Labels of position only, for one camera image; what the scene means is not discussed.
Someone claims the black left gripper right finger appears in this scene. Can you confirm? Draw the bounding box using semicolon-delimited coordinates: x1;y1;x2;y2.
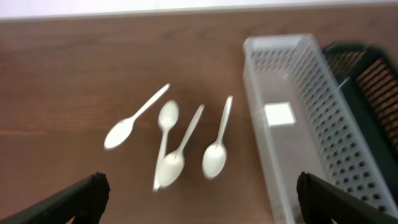
296;172;397;224

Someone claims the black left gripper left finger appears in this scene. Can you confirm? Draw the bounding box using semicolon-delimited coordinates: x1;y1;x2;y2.
1;172;111;224

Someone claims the white plastic spoon far left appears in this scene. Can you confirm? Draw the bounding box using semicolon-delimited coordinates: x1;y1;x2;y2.
103;83;170;150

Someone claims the white plastic spoon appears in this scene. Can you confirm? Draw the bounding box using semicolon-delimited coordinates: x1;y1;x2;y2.
103;83;170;150
158;105;205;187
202;95;233;179

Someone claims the clear perforated plastic basket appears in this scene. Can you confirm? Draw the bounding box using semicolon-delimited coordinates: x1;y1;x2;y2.
243;34;397;223

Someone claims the white plastic spoon middle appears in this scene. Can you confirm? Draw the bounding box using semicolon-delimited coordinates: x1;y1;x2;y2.
158;105;205;187

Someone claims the white label in basket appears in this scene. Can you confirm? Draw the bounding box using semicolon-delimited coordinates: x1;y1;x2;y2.
264;102;296;126

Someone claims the white plastic spoon right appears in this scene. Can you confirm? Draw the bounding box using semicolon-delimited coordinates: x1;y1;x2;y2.
202;95;233;179

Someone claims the white plastic spoon bowl up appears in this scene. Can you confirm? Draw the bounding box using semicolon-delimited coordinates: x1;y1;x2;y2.
152;100;179;192

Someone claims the dark green perforated basket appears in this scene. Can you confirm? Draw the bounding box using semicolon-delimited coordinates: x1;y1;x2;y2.
322;40;397;198

